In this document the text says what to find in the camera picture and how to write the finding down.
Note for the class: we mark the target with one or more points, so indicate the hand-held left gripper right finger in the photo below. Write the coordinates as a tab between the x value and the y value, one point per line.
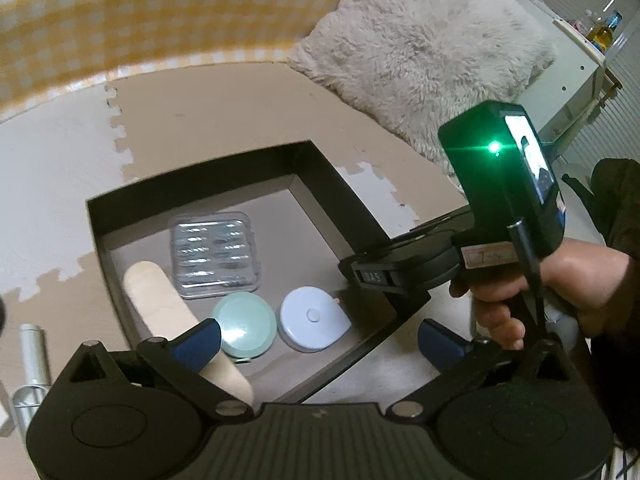
440	344

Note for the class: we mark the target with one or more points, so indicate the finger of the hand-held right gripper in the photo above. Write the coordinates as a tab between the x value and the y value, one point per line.
385	272

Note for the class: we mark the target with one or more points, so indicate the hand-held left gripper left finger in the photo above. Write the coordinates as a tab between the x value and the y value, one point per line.
197	347

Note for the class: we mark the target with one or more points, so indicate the mint round tape measure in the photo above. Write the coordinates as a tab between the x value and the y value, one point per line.
245	327

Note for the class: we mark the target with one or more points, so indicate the white round tape measure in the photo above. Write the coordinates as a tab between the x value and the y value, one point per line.
312	317

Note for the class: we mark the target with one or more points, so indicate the clear plastic case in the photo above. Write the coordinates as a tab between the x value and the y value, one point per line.
215	255

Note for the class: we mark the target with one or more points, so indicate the black box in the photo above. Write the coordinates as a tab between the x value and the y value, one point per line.
325	180

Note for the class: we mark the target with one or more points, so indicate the person's right hand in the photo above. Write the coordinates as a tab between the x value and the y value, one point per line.
585	280

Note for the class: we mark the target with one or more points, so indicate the white foam mat tile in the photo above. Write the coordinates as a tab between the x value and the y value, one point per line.
55	160
385	190

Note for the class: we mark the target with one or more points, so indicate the white cabinet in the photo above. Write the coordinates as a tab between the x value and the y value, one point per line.
570	80

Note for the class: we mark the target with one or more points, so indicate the white fluffy pillow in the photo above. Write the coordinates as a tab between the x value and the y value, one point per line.
425	50

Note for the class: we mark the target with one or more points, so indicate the silver metal tube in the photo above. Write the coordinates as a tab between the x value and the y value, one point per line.
35	355
27	407

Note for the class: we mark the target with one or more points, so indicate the person's dark clothing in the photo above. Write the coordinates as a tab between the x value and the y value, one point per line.
620	400

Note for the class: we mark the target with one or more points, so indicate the yellow liquid bottle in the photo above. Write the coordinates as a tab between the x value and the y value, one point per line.
602	32

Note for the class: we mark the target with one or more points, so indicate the beige foam mat tile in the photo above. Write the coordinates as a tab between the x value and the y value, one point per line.
240	105

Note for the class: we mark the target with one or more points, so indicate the yellow checked blanket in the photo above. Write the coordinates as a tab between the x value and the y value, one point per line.
150	20

